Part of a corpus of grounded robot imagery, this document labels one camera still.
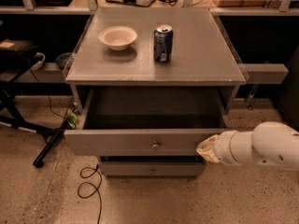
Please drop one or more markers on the white bowl on shelf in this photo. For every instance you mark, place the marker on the white bowl on shelf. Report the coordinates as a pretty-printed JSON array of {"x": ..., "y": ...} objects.
[{"x": 39, "y": 59}]

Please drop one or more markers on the blue soda can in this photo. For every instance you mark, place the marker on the blue soda can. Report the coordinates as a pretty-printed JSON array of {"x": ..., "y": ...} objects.
[{"x": 163, "y": 43}]

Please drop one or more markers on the white paper bowl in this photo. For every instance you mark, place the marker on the white paper bowl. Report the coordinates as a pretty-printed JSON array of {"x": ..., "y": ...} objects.
[{"x": 118, "y": 37}]

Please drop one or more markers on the grey drawer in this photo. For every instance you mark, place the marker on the grey drawer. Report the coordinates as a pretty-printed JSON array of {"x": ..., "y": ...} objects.
[
  {"x": 146, "y": 121},
  {"x": 146, "y": 169}
]

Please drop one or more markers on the grey top drawer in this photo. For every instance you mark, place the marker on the grey top drawer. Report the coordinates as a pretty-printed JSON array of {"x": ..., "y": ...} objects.
[{"x": 146, "y": 121}]

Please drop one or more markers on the green chip bag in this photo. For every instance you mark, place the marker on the green chip bag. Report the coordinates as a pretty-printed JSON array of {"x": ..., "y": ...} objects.
[{"x": 72, "y": 119}]

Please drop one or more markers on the grey drawer cabinet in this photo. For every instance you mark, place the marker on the grey drawer cabinet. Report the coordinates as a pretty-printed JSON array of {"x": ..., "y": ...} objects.
[{"x": 201, "y": 57}]

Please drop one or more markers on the grey bottom drawer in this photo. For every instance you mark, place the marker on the grey bottom drawer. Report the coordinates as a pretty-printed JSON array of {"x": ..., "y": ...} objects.
[{"x": 146, "y": 169}]

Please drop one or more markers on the grey bowl on shelf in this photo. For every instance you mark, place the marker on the grey bowl on shelf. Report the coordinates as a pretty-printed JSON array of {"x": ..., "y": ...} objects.
[{"x": 64, "y": 59}]

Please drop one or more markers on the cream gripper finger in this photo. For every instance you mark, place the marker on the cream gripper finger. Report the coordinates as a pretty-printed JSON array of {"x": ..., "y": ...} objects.
[
  {"x": 208, "y": 154},
  {"x": 208, "y": 143}
]

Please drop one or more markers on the black stand with legs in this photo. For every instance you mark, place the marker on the black stand with legs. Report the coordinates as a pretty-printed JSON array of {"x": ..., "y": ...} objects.
[{"x": 17, "y": 57}]

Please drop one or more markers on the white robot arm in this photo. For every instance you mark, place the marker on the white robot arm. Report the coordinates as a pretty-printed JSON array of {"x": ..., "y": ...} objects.
[{"x": 270, "y": 144}]

